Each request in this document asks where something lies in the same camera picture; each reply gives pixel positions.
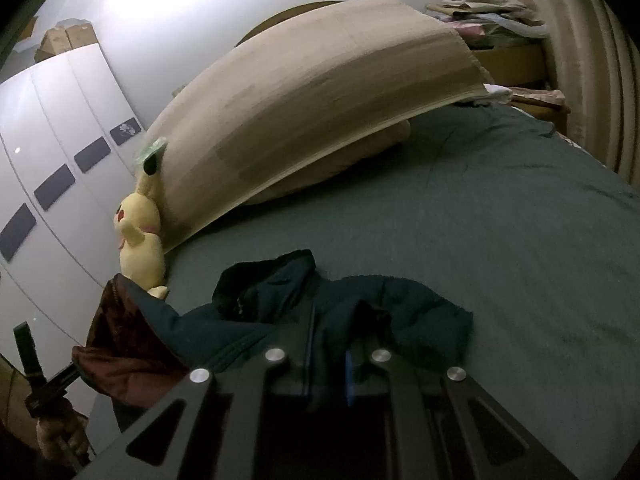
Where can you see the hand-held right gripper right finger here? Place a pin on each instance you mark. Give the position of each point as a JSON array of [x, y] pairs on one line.
[[351, 377]]

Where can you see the beige curtain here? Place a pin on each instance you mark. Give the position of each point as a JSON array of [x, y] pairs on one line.
[[590, 60]]

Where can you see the pile of clothes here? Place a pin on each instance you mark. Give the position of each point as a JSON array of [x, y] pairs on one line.
[[480, 10]]

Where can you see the beige pillow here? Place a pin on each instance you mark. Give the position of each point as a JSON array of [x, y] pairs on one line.
[[350, 160]]

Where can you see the person's left hand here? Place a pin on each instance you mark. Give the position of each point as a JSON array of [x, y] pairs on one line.
[[62, 435]]

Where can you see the wooden shelf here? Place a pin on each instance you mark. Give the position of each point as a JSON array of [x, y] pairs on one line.
[[510, 62]]

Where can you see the bed with grey-blue sheet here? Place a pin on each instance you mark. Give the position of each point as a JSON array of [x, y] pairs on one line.
[[500, 220]]

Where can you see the beige striped folded mat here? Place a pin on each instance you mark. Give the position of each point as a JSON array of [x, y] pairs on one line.
[[310, 100]]

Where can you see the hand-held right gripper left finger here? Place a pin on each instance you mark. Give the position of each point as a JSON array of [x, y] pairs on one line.
[[235, 410]]

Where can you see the white wardrobe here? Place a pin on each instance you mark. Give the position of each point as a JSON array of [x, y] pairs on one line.
[[60, 125]]

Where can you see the navy padded jacket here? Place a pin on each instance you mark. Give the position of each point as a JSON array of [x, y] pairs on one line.
[[410, 310]]

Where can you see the brown paper bag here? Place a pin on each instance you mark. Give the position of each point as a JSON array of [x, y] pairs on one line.
[[540, 96]]

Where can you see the wooden headboard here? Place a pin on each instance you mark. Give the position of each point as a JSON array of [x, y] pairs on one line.
[[270, 22]]

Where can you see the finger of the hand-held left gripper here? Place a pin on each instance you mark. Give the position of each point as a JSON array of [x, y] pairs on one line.
[[26, 347], [61, 379]]

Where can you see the yellow plush toy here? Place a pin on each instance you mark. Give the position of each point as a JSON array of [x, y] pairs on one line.
[[140, 240]]

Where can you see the cardboard box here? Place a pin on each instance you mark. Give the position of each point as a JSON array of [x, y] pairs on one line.
[[52, 42], [79, 35]]

